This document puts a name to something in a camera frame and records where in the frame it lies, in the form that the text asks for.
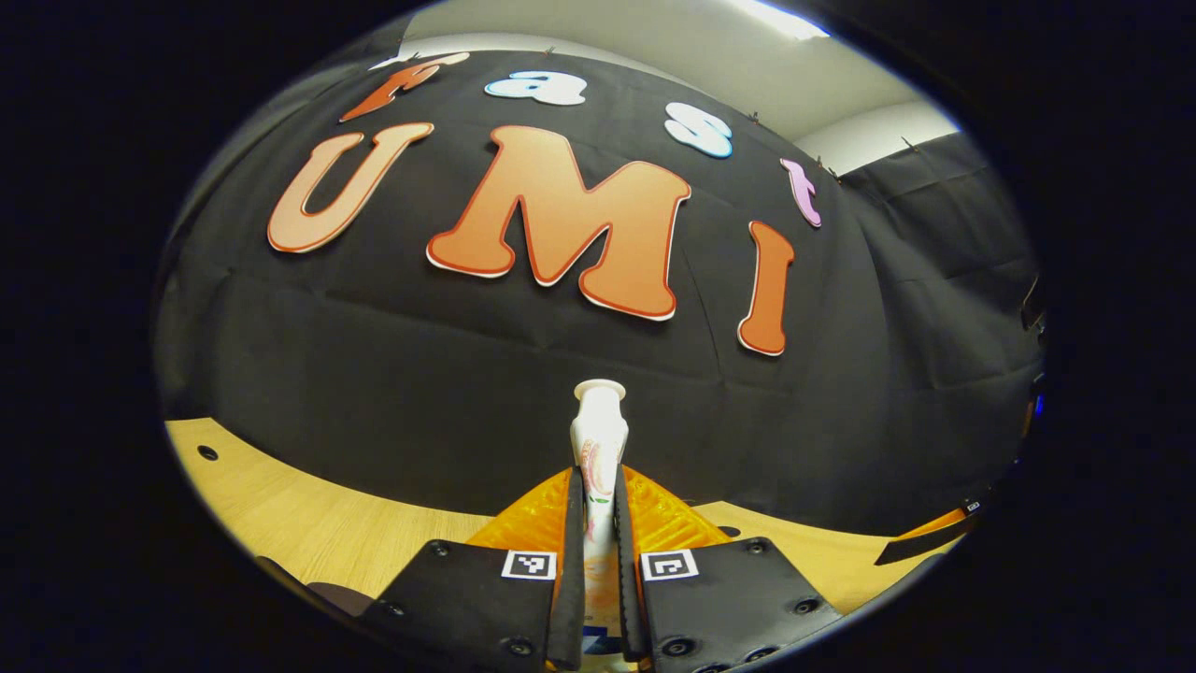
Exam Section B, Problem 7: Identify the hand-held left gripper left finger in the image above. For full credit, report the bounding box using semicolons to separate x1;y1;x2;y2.
358;465;588;672

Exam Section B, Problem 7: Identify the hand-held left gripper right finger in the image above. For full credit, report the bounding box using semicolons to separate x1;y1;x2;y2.
612;465;844;672

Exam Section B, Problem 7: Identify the white toothpaste tube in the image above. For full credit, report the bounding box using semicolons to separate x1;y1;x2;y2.
570;379;628;655

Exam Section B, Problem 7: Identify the wooden desktop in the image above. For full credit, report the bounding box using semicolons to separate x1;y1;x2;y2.
164;418;973;623

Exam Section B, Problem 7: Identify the black backdrop cloth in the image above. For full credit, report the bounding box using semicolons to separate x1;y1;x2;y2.
152;49;1046;538

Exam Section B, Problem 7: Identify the ceiling light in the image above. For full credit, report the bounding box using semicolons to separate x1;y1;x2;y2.
727;0;833;41

